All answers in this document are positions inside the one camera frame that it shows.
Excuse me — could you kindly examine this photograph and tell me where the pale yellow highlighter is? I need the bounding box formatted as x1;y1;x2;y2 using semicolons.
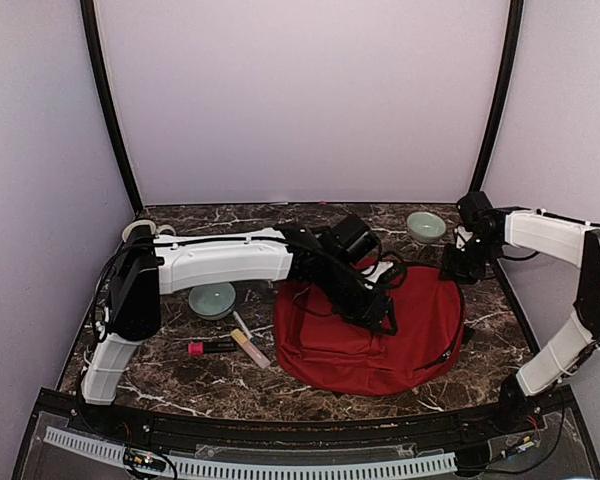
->
231;329;271;369

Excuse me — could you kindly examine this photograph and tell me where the right black frame post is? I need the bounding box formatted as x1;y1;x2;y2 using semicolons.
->
468;0;524;193

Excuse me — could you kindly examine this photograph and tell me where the white slotted cable duct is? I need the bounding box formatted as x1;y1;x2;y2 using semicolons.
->
43;427;457;479

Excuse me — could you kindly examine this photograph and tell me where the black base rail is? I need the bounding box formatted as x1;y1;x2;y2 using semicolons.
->
26;382;579;449

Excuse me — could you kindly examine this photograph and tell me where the teal capped white marker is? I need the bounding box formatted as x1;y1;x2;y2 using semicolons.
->
232;310;255;343

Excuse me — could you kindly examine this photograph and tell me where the red student backpack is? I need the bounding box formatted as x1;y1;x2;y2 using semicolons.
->
273;265;466;396

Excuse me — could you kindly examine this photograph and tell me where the left black frame post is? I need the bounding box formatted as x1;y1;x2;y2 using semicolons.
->
79;0;144;214

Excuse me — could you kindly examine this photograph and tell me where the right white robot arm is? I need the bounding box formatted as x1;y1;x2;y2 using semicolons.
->
442;191;600;434

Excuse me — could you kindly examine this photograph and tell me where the celadon bowl far right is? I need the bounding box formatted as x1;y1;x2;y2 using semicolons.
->
407;211;447;244

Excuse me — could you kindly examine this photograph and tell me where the cream patterned mug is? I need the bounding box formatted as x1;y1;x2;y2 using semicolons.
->
122;219;176;242

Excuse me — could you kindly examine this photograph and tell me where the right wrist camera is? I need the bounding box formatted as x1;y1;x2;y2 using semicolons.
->
454;225;473;251

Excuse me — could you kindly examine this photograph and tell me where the celadon bowl near left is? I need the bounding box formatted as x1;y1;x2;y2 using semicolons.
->
188;283;237;321

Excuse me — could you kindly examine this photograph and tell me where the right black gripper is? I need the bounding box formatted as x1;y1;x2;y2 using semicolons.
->
439;234;502;285

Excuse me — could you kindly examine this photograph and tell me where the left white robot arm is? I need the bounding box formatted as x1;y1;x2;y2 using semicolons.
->
76;215;406;436

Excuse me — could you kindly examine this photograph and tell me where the celadon bowl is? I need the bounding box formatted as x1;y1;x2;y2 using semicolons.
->
188;283;237;321
407;211;447;244

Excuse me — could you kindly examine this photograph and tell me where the black frame post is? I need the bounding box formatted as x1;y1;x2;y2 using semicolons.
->
468;0;524;193
79;0;144;214

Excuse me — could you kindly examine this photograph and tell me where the pink black highlighter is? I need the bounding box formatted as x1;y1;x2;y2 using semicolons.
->
187;340;237;357

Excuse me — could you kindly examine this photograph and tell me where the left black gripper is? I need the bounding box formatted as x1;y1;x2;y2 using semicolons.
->
319;258;398;335

